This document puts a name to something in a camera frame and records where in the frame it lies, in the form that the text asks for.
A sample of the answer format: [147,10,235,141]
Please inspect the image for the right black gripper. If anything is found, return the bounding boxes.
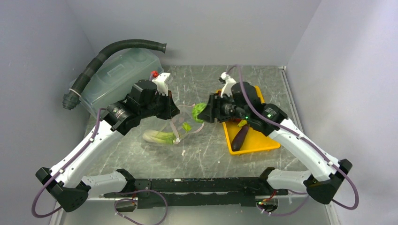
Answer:
[198,91,249,123]

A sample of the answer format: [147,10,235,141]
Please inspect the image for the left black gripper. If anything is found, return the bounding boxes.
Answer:
[140,89,180,120]

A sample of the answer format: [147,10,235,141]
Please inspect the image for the clear pink zip top bag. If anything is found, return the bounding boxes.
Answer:
[161,104,205,144]

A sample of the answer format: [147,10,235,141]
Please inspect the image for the green white celery stalk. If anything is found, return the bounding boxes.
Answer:
[142,122,192,145]

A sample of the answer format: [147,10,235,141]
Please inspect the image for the yellow banana bunch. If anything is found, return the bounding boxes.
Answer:
[237,120,248,128]

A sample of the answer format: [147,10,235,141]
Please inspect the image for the purple eggplant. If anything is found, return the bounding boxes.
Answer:
[231,124,249,152]

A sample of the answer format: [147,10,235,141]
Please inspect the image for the yellow plastic tray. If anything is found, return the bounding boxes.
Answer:
[216,86,281,155]

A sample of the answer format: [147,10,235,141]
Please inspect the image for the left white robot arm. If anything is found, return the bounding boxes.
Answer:
[36,76,180,212]

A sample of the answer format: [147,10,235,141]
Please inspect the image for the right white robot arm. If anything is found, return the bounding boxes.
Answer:
[197,82,352,204]

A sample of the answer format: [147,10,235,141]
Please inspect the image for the clear lidded storage box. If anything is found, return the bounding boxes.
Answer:
[80,48,164,116]

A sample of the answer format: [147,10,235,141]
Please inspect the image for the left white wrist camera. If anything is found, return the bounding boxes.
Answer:
[150,71,171,96]

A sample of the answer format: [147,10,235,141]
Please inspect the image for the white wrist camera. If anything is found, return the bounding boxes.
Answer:
[150,71,171,96]
[219,72,237,98]

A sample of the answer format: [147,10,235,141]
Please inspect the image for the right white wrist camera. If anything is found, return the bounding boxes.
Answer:
[219,72,237,98]

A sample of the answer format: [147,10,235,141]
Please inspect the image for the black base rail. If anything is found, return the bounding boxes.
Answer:
[104,177,288,209]

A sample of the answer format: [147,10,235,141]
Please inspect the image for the black corrugated hose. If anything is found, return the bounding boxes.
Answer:
[62,39,167,111]

